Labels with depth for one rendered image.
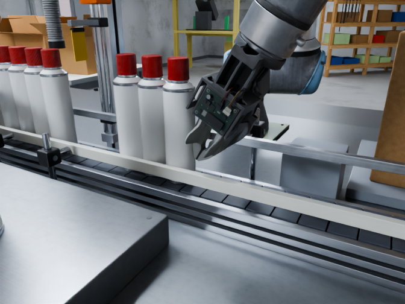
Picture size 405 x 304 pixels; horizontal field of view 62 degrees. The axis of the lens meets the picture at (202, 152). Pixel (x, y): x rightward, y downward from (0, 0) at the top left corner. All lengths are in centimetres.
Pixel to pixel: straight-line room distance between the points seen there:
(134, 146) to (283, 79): 46
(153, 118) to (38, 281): 29
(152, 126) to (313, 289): 34
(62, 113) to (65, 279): 40
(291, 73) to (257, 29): 49
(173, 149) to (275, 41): 24
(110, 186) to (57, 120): 18
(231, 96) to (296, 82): 50
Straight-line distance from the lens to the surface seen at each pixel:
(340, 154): 51
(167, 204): 56
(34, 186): 63
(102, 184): 65
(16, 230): 52
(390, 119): 68
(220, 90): 43
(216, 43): 1028
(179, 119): 53
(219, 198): 53
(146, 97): 55
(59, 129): 74
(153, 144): 57
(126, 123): 60
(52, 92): 72
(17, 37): 298
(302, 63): 90
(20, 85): 80
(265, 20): 42
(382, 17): 814
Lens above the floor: 114
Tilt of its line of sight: 22 degrees down
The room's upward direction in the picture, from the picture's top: straight up
